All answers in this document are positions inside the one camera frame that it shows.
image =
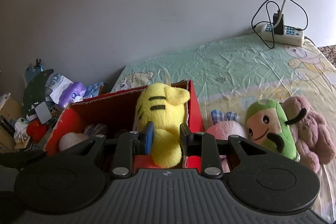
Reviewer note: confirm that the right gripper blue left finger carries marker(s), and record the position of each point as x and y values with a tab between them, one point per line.
146	139

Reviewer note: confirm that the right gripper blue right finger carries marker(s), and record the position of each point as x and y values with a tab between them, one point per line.
190	142

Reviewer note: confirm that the pink plush bunny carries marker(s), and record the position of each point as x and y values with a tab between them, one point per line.
226	124

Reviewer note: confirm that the yellow tiger plush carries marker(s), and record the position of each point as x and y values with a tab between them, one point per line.
165	106

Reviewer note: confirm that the red cardboard box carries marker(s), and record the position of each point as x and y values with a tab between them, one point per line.
117	112

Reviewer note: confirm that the green avocado plush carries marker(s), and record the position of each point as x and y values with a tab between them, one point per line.
266	123

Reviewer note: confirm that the white plush bunny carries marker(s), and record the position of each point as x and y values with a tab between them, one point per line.
70	139

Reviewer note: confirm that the mauve plush bear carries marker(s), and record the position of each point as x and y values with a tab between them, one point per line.
310	133

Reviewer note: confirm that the green cartoon bed sheet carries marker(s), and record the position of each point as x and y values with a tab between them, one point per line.
232	74

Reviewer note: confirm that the purple tissue pack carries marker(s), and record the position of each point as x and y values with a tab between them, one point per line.
73	93

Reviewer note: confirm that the red plush toy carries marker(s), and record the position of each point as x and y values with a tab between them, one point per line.
36	130

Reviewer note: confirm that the small white frog figurine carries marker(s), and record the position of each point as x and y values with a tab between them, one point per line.
20	135

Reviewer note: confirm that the blue bottle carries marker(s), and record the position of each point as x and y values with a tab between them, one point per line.
33	70

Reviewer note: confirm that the small brown cardboard box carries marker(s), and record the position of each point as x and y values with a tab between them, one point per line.
11	110

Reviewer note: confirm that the black charger plug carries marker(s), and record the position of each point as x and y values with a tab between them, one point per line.
278	23

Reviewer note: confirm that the white power strip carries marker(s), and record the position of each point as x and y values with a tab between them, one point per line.
291	36

